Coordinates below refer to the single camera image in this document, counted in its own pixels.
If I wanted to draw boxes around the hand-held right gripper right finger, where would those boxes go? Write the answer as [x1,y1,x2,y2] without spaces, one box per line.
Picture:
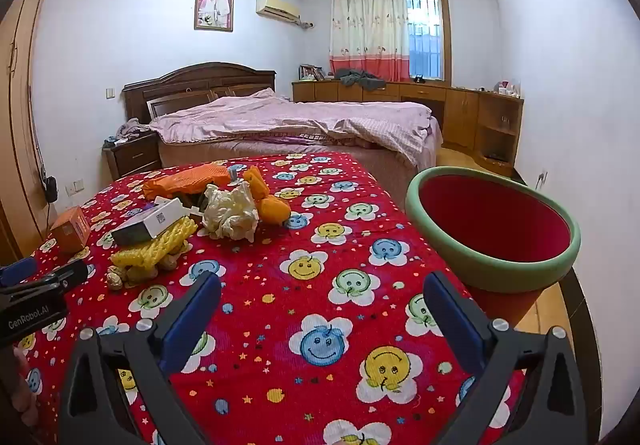
[422,271,588,445]

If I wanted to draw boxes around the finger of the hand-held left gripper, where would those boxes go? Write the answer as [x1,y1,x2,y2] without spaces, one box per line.
[0,259,90,300]
[0,256,40,287]

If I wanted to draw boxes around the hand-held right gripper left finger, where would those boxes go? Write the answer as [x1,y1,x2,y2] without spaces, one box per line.
[59,271,223,445]

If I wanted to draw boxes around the white medicine box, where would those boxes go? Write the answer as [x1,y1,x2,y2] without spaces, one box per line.
[111,199,187,246]

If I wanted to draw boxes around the red bin with green rim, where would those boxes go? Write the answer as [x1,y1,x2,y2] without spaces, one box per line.
[405,166,582,328]

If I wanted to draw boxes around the white paper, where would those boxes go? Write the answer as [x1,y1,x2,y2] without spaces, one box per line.
[201,180,261,242]

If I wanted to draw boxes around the orange plastic bag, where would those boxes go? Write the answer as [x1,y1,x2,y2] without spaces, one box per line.
[142,163,232,200]

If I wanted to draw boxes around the person's left hand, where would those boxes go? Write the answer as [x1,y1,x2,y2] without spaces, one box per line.
[11,347,36,431]

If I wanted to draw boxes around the small brown cardboard box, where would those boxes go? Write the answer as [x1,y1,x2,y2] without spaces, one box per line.
[50,206,92,253]

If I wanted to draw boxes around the red flower printed blanket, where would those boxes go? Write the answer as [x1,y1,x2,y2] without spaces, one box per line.
[20,151,531,445]

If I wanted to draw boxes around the dark wooden nightstand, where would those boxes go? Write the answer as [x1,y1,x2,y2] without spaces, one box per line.
[102,132,163,180]

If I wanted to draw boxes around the pink cloth on nightstand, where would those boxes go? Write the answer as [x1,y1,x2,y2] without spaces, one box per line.
[116,119,151,138]

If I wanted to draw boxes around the wooden wardrobe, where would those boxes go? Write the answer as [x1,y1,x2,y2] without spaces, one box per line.
[0,0,63,266]

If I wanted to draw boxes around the bed mattress with brown sheet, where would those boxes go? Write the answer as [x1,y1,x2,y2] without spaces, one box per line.
[159,135,416,208]

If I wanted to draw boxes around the wooden corner shelf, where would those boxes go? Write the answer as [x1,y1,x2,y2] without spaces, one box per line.
[472,92,525,178]

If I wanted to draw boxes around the bed with pink blanket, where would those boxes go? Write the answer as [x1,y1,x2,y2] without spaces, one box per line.
[149,89,443,166]

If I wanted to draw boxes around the wooden headboard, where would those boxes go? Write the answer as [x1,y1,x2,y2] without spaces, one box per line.
[122,62,277,126]

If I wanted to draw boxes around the long wooden cabinet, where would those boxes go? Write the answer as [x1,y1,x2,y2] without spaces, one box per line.
[291,79,481,148]

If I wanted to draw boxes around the dark grey clothes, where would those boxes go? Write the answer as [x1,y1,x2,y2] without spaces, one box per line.
[334,68,387,90]

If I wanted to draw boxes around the window with bars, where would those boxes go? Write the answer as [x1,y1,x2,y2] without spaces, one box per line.
[406,0,444,80]

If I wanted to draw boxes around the framed wedding photo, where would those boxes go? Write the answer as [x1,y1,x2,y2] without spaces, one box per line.
[194,0,235,32]

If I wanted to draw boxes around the floral curtain with red hem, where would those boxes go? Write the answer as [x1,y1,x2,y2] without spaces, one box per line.
[329,0,411,82]

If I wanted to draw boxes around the white air conditioner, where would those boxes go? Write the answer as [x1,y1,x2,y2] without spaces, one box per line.
[256,0,302,23]

